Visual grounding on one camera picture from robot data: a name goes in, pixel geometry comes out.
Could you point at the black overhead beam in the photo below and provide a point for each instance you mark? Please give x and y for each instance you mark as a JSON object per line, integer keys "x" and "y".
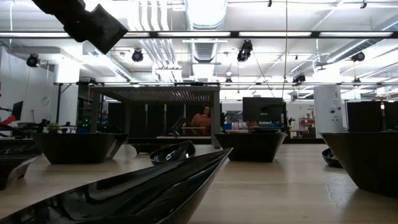
{"x": 315, "y": 34}

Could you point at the small green potted plant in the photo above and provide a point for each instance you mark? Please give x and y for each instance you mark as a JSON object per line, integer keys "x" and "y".
{"x": 53, "y": 128}

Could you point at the person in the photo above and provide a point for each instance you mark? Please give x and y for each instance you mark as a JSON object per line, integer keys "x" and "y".
{"x": 202, "y": 121}

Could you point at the white round pillar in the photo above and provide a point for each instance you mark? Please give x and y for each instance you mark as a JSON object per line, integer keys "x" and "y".
{"x": 328, "y": 109}

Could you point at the black ceiling spotlight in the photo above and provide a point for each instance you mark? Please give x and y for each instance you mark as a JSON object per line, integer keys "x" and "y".
{"x": 245, "y": 50}
{"x": 137, "y": 55}
{"x": 299, "y": 77}
{"x": 358, "y": 56}
{"x": 32, "y": 60}

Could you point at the black horizontal rail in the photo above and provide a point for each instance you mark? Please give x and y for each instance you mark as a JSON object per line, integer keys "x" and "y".
{"x": 280, "y": 83}

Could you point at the black computer monitor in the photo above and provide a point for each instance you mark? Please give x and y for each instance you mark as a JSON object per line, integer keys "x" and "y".
{"x": 264, "y": 109}
{"x": 17, "y": 110}
{"x": 367, "y": 115}

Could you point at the teardrop shaped black plate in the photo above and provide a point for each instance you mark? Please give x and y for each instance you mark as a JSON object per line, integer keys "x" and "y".
{"x": 174, "y": 152}
{"x": 124, "y": 193}
{"x": 329, "y": 158}

